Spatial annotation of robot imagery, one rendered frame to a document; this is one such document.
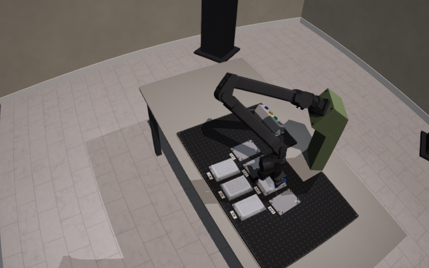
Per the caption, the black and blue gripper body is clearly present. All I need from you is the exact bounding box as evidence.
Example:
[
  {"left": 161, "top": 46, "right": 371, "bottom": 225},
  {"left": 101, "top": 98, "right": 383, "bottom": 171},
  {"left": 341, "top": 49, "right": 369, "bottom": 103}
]
[{"left": 270, "top": 168, "right": 286, "bottom": 185}]

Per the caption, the white operator button panel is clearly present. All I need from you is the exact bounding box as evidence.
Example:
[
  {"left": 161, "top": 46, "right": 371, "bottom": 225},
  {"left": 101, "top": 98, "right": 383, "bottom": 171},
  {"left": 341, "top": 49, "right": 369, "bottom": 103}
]
[{"left": 248, "top": 104, "right": 286, "bottom": 136}]

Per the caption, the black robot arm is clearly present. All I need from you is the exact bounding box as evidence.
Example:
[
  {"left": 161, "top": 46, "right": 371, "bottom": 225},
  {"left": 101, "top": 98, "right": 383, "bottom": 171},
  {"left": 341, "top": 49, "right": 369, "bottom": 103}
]
[{"left": 214, "top": 73, "right": 330, "bottom": 181}]

